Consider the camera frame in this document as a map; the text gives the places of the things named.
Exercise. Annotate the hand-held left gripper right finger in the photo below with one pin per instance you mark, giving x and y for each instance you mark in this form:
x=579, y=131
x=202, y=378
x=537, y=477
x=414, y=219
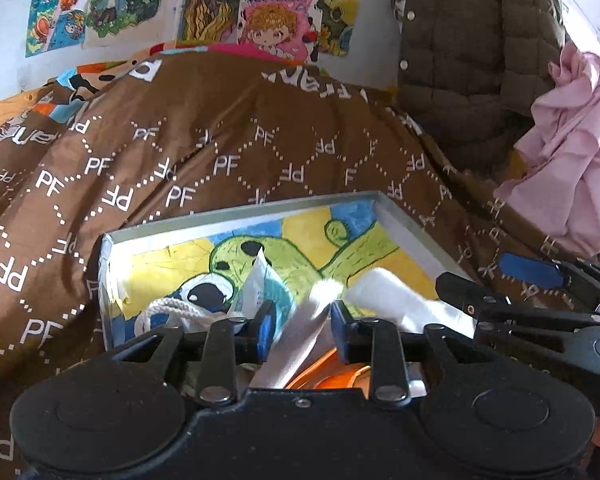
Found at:
x=341, y=332

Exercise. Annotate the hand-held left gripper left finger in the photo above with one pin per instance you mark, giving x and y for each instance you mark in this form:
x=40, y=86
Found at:
x=266, y=332

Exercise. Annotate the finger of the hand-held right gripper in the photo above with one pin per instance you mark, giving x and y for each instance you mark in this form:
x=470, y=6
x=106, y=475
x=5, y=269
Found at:
x=480, y=300
x=530, y=270

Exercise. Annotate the white paper strip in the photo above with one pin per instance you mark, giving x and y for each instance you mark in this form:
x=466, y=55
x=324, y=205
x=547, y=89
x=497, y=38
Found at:
x=300, y=330

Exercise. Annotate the orange plastic bag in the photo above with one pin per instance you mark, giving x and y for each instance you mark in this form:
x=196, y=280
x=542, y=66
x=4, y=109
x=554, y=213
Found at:
x=325, y=372

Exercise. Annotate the white fluffy cloth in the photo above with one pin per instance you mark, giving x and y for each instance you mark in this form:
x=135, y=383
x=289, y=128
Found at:
x=395, y=295

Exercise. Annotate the grey box with cartoon lining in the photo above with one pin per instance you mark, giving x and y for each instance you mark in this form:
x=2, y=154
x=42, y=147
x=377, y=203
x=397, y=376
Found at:
x=300, y=240

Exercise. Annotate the pink garment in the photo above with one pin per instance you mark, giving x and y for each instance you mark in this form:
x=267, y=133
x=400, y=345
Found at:
x=570, y=160

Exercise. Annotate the brown printed blanket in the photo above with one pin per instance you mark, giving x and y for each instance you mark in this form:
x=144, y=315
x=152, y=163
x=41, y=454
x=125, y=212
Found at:
x=180, y=160

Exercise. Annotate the brown quilted jacket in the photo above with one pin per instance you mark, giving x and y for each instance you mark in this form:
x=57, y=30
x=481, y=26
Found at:
x=470, y=60

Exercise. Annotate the magenta pillow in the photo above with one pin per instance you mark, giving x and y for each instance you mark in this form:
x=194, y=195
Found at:
x=240, y=50

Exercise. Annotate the colourful cartoon bedsheet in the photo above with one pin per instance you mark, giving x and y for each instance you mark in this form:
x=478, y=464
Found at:
x=75, y=85

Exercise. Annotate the pink character wall poster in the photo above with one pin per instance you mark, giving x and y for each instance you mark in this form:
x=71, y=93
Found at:
x=277, y=22

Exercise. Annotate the black bear wall poster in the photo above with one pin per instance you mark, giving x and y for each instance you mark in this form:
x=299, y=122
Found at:
x=335, y=20

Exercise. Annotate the dark yellow wall poster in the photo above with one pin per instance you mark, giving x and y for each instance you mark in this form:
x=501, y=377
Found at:
x=210, y=5

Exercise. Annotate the wooden bed rail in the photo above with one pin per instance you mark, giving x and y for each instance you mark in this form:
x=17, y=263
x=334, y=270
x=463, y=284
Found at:
x=0, y=115

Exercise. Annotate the blond character wall poster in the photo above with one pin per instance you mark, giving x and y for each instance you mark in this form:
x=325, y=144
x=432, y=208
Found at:
x=125, y=0

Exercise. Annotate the orange character wall poster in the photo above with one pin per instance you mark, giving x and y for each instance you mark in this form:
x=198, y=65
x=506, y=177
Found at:
x=55, y=5

